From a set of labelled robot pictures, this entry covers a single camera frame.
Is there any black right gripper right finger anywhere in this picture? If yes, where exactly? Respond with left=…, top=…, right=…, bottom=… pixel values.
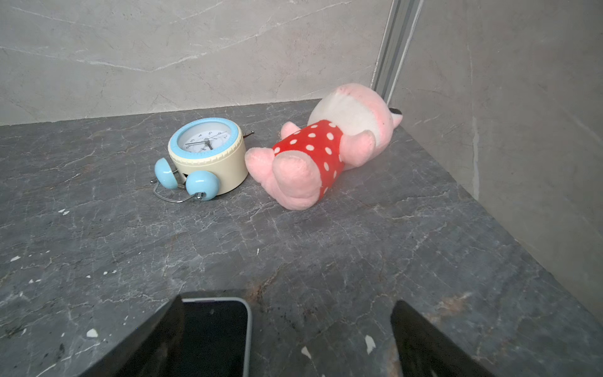
left=390, top=300, right=494, bottom=377

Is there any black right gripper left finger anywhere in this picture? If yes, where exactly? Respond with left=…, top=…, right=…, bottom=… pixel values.
left=82, top=295, right=185, bottom=376

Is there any light blue phone case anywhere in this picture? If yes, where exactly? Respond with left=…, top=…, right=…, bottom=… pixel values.
left=168, top=292, right=253, bottom=377

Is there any blue cream alarm clock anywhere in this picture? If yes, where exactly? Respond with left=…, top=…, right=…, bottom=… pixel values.
left=151, top=118, right=254, bottom=204

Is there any pink plush pig toy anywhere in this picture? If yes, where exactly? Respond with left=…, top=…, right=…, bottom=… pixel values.
left=245, top=83, right=403, bottom=210

